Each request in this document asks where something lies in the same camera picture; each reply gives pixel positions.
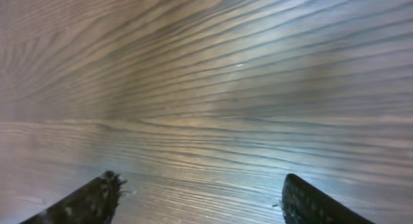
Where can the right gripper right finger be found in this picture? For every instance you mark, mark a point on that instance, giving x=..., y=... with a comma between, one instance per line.
x=302, y=203

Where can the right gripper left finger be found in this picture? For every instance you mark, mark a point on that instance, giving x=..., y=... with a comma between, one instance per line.
x=93, y=203

